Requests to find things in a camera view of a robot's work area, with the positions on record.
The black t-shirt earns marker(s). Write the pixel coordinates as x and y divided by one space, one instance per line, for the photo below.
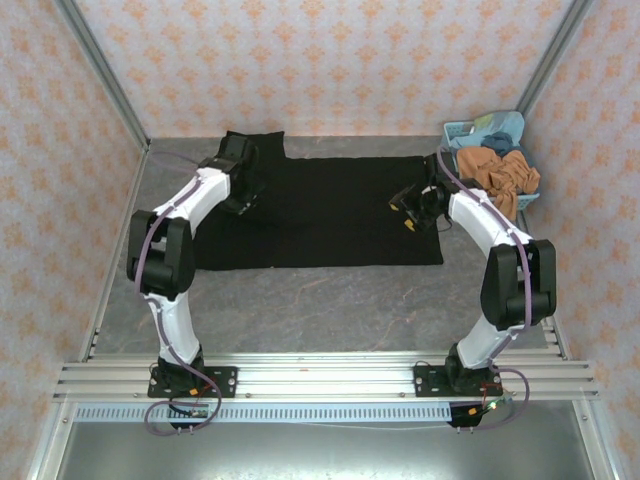
325 215

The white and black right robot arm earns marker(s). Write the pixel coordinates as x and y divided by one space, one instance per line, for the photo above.
480 220

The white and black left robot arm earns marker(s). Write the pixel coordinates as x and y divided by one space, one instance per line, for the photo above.
170 320

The light blue plastic basket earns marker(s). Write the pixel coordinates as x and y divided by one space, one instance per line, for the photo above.
452 131

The orange t-shirt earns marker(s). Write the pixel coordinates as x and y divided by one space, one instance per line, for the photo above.
500 172

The dark blue t-shirt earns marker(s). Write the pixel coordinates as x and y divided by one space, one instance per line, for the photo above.
500 142

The pale blue tie-dye t-shirt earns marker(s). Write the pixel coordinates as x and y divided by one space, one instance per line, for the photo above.
505 121

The aluminium mounting beam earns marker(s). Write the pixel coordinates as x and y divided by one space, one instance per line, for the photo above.
325 375

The small circuit board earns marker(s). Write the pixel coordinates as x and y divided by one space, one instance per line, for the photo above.
197 412
492 406

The grey metal panel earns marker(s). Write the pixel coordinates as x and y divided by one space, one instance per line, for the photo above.
320 452

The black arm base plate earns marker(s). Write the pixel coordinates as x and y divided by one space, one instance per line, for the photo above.
430 380
225 381

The aluminium frame post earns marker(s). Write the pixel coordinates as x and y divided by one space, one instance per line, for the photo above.
552 55
105 75

